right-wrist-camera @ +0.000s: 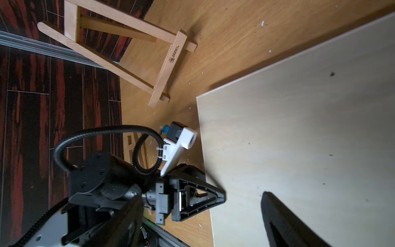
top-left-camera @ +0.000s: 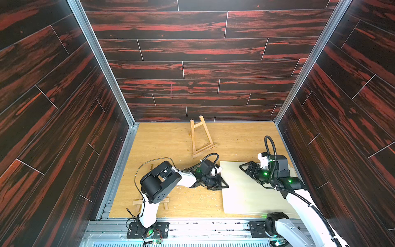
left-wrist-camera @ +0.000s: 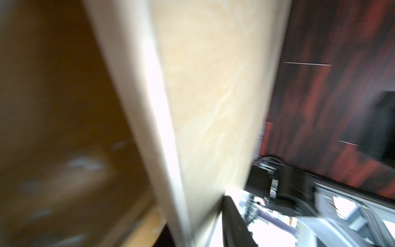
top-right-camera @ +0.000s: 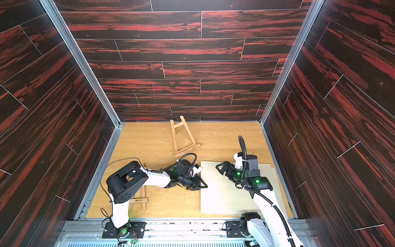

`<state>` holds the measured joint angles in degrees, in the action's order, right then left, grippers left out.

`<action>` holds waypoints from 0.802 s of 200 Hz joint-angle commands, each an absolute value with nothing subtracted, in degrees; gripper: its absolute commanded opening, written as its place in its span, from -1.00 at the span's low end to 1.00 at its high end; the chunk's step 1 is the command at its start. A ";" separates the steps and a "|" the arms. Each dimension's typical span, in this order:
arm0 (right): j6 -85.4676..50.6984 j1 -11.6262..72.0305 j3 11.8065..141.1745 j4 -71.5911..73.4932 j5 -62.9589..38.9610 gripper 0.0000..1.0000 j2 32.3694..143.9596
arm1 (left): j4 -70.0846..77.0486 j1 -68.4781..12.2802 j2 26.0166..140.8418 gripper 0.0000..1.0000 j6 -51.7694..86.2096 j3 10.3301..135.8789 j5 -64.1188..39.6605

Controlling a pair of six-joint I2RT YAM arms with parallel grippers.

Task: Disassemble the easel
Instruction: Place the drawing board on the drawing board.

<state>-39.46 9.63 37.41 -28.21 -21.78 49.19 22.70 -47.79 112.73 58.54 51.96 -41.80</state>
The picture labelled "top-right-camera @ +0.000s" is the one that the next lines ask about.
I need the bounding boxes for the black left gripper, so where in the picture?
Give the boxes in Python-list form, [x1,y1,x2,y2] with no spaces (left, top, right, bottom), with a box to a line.
[177,174,208,191]

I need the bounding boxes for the pale plywood board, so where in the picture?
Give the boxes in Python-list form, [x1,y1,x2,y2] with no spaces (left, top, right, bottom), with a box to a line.
[267,166,288,217]
[201,161,263,216]

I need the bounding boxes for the wooden easel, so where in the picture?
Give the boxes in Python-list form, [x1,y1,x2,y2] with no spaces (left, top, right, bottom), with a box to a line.
[170,115,200,158]
[129,186,148,210]

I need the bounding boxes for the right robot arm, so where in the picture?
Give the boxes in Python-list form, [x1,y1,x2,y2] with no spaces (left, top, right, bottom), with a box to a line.
[216,136,303,247]

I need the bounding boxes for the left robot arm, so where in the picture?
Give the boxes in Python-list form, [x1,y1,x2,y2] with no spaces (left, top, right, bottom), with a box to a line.
[106,153,208,230]

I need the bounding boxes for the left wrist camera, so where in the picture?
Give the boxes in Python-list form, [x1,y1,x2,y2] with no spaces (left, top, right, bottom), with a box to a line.
[192,165,202,177]

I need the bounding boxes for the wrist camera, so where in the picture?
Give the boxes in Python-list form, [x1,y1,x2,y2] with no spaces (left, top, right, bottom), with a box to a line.
[192,165,202,177]
[234,152,244,169]

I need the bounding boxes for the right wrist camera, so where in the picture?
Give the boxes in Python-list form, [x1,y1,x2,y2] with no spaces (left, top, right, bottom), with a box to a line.
[234,152,244,169]

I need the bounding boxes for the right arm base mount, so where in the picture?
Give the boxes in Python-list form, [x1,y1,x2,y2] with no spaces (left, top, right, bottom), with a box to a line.
[223,221,247,238]

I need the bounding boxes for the grey aluminium right rail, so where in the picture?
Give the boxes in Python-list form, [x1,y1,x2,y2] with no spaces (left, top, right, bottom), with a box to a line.
[260,122,299,219]

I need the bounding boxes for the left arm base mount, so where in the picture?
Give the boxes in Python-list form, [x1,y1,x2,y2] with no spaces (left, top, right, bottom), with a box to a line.
[102,221,146,239]

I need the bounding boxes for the front aluminium frame rail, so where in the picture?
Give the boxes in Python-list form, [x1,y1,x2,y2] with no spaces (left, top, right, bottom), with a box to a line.
[53,217,318,247]

